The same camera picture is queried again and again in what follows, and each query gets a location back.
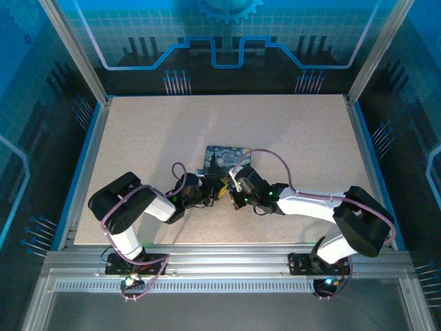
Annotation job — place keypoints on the aluminium frame post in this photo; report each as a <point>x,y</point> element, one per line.
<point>74,51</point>
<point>377,48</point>

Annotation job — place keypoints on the starry night print tin box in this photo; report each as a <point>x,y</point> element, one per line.
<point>224,157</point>

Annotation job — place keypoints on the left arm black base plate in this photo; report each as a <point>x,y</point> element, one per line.
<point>156,258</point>

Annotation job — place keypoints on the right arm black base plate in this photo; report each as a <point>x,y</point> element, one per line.
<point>299,263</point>

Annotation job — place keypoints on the aluminium mounting rail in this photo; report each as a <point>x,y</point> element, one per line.
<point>224,258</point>

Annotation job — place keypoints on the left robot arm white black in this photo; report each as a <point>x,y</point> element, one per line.
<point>120,203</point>

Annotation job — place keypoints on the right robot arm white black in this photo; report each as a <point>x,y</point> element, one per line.
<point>310,205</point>

